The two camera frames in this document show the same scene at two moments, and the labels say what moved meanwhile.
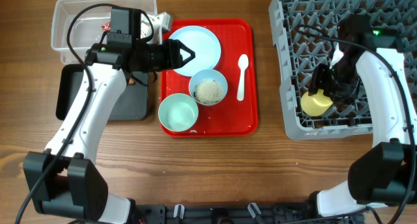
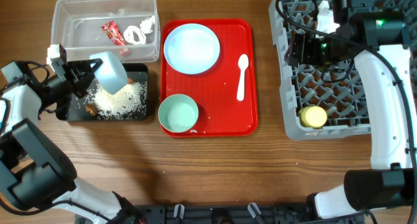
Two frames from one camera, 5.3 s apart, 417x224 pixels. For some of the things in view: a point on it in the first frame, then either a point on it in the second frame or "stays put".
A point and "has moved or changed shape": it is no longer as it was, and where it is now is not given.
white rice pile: [209, 92] → [129, 102]
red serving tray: [249, 103] → [221, 114]
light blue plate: [204, 43] stays put
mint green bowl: [178, 112] stays put
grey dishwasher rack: [305, 25] stays put
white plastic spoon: [243, 63] stays put
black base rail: [221, 213] stays put
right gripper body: [345, 82] → [318, 53]
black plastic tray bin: [132, 105] stays put
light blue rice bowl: [208, 87] has moved or changed shape
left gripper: [172, 55] → [73, 69]
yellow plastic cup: [315, 105] → [313, 116]
